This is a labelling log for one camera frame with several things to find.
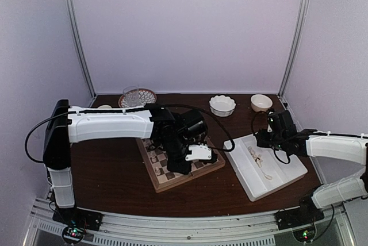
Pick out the wooden chess board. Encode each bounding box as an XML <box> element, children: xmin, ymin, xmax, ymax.
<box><xmin>136</xmin><ymin>139</ymin><xmax>225</xmax><ymax>193</ymax></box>

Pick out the patterned brown rim plate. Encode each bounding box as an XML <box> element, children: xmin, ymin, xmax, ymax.
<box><xmin>118</xmin><ymin>88</ymin><xmax>157</xmax><ymax>108</ymax></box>

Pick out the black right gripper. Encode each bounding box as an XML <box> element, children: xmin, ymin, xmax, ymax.
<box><xmin>256</xmin><ymin>128</ymin><xmax>286</xmax><ymax>152</ymax></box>

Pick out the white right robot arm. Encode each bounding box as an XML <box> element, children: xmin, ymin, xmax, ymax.
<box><xmin>251</xmin><ymin>110</ymin><xmax>367</xmax><ymax>224</ymax></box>

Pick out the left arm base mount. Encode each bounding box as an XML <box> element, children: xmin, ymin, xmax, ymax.
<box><xmin>49</xmin><ymin>192</ymin><xmax>103</xmax><ymax>245</ymax></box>

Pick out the white scalloped bowl black rim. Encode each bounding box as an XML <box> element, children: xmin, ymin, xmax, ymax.
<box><xmin>209</xmin><ymin>95</ymin><xmax>236</xmax><ymax>117</ymax></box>

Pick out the right aluminium frame post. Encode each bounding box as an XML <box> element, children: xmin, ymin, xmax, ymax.
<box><xmin>278</xmin><ymin>0</ymin><xmax>310</xmax><ymax>99</ymax></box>

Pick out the cream round bowl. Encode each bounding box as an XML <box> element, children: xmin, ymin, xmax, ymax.
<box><xmin>250</xmin><ymin>94</ymin><xmax>273</xmax><ymax>112</ymax></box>

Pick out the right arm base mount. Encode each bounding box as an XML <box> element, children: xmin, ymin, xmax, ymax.
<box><xmin>274</xmin><ymin>190</ymin><xmax>335</xmax><ymax>245</ymax></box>

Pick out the pile of white chess pieces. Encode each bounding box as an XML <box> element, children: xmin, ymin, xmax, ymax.
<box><xmin>247</xmin><ymin>147</ymin><xmax>263</xmax><ymax>168</ymax></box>

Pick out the cream ceramic mug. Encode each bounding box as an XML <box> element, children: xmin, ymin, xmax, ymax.
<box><xmin>98</xmin><ymin>105</ymin><xmax>112</xmax><ymax>109</ymax></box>

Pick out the left aluminium frame post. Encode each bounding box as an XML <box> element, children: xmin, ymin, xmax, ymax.
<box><xmin>65</xmin><ymin>0</ymin><xmax>97</xmax><ymax>99</ymax></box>

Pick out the white plastic divided tray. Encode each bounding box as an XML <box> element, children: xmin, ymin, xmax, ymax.
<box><xmin>226</xmin><ymin>134</ymin><xmax>308</xmax><ymax>202</ymax></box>

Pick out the clear drinking glass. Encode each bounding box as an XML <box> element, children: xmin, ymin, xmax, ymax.
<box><xmin>123</xmin><ymin>86</ymin><xmax>139</xmax><ymax>107</ymax></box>

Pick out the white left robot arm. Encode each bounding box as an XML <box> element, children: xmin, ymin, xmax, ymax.
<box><xmin>41</xmin><ymin>99</ymin><xmax>213</xmax><ymax>225</ymax></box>

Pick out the aluminium frame post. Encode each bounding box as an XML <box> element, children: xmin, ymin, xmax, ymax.
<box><xmin>278</xmin><ymin>0</ymin><xmax>310</xmax><ymax>99</ymax></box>
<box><xmin>65</xmin><ymin>0</ymin><xmax>97</xmax><ymax>99</ymax></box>

